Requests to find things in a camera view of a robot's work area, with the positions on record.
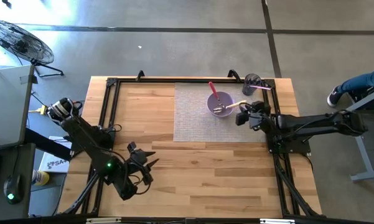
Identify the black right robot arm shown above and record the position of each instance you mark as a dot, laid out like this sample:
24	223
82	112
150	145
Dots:
314	123

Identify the grey metal table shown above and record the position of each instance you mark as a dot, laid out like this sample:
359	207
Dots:
361	146

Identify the silver metal bracket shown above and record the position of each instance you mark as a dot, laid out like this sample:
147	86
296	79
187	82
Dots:
104	220
277	221

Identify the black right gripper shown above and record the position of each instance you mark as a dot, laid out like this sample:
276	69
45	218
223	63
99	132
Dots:
261	118

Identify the person's leg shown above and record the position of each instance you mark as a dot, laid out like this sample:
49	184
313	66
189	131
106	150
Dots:
361	81

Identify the yellow power plug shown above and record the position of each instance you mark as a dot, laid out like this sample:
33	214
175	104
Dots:
42	109

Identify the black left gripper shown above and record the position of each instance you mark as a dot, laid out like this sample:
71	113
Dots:
140	165

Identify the grey woven placemat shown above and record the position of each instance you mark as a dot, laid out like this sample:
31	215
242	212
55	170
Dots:
193	118

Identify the person's shoe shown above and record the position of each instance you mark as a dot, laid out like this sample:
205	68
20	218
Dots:
333	97

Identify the grey desk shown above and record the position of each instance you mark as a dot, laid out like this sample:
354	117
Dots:
6	102

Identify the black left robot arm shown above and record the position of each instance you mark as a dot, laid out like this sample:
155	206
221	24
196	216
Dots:
90	146

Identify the black computer mouse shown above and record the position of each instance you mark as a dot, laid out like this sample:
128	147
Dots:
13	188

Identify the purple bowl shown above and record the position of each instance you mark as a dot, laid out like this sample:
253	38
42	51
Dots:
228	99

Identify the black floor fan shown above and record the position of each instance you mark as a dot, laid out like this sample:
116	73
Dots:
18	42

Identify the dark device at left edge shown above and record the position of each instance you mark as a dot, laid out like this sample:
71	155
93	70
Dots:
189	81

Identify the white cardboard box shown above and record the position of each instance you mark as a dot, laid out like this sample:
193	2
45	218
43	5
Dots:
57	165

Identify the yellow bottle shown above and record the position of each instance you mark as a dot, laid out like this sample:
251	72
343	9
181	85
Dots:
42	178

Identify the dark glass cup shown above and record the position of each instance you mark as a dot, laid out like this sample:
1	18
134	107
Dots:
247	90

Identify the pink straw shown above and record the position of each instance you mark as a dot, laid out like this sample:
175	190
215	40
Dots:
264	88

